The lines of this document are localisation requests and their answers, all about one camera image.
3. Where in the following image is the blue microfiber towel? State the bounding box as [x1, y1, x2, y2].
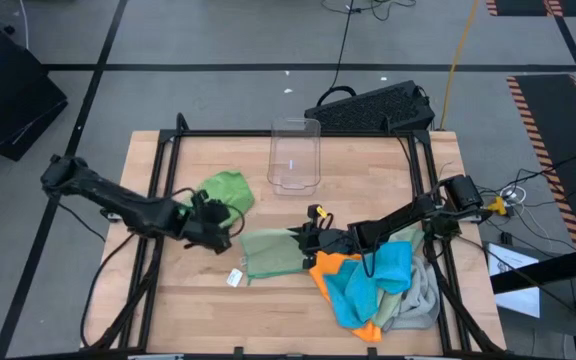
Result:
[323, 241, 414, 330]

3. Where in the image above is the grey microfiber towel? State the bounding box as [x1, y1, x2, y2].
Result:
[381, 257, 440, 331]

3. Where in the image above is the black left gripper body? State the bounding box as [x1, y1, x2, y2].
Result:
[180, 191, 233, 255]

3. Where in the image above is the black hazard-striped floor mat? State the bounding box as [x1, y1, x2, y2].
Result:
[485, 0, 576, 17]
[506, 73, 576, 251]

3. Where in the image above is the bright green microfiber towel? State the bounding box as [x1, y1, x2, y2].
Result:
[177, 170, 256, 229]

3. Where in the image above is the white printed sheet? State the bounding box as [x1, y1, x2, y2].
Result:
[487, 242, 542, 319]

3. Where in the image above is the yellow cable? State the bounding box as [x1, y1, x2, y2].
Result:
[438, 0, 482, 130]

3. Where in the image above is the clear plastic bin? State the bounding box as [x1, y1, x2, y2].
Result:
[266, 117, 322, 197]

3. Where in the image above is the black beam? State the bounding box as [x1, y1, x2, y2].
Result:
[490, 243, 576, 295]

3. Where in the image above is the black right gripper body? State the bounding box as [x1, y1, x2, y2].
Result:
[298, 203, 357, 270]

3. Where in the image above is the white coiled cable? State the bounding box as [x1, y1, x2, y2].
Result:
[500, 184, 527, 201]

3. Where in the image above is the black aluminium table frame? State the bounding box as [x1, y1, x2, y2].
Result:
[87, 112, 507, 359]

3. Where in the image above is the black hanging cable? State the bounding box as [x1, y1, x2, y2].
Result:
[328, 0, 357, 92]

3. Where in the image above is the orange microfiber towel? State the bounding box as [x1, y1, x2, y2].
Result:
[309, 251, 384, 344]

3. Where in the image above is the yellow plug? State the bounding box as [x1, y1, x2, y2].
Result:
[487, 196, 508, 216]

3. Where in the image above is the large black case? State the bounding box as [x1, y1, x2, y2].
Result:
[0, 27, 68, 162]

